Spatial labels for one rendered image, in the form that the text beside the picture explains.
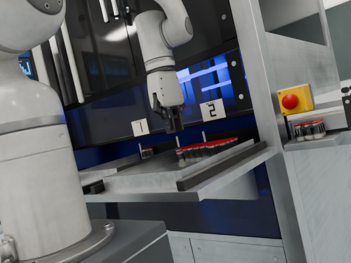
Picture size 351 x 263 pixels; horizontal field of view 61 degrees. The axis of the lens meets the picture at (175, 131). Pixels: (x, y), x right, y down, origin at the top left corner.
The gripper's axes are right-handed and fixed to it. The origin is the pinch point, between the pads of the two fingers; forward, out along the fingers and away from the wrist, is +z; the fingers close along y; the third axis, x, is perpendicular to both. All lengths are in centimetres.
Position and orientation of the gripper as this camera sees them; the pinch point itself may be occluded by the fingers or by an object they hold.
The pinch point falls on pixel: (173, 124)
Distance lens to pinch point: 84.8
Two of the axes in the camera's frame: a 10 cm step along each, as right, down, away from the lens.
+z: 2.2, 9.7, 0.3
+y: -6.2, 1.7, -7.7
